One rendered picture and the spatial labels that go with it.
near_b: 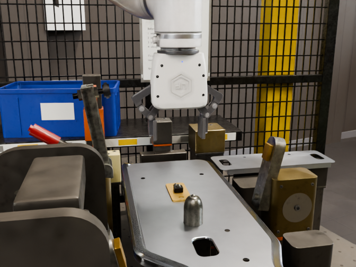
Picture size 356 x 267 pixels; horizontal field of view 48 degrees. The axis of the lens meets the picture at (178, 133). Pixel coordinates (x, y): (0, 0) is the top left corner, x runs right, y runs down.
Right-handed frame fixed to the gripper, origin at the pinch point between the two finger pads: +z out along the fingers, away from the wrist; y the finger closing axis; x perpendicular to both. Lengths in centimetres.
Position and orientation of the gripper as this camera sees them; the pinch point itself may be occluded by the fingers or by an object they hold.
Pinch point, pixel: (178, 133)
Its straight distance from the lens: 75.0
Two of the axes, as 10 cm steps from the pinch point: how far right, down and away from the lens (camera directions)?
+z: 0.0, 9.7, 2.6
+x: -1.9, -2.5, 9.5
